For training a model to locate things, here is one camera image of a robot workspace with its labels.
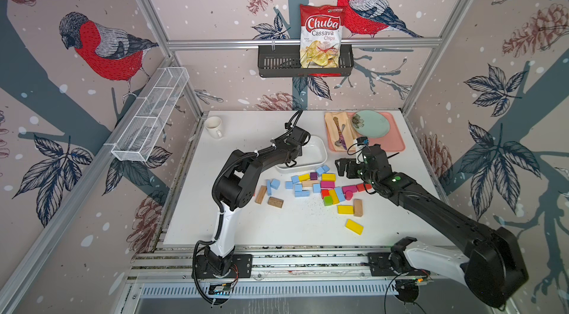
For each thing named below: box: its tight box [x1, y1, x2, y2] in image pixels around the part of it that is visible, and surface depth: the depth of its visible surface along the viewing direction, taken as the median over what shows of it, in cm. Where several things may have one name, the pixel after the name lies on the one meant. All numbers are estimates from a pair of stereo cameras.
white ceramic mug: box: [204, 116, 223, 140], surface depth 106 cm
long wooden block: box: [254, 185, 268, 205], surface depth 92 cm
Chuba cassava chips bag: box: [299, 3, 345, 69], surface depth 87 cm
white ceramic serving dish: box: [274, 135, 328, 174], surface depth 101 cm
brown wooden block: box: [267, 196, 284, 209], surface depth 90 cm
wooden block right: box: [353, 198, 364, 217], surface depth 87 cm
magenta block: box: [320, 180, 335, 189], surface depth 95 cm
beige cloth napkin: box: [324, 111, 358, 152], surface depth 116 cm
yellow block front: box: [344, 218, 364, 236], surface depth 84 cm
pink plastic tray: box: [326, 111, 407, 152], surface depth 113 cm
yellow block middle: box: [337, 205, 355, 215], surface depth 87 cm
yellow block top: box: [320, 173, 336, 183], surface depth 97 cm
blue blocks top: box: [315, 164, 331, 175], surface depth 97 cm
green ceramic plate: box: [351, 109, 390, 139], surface depth 116 cm
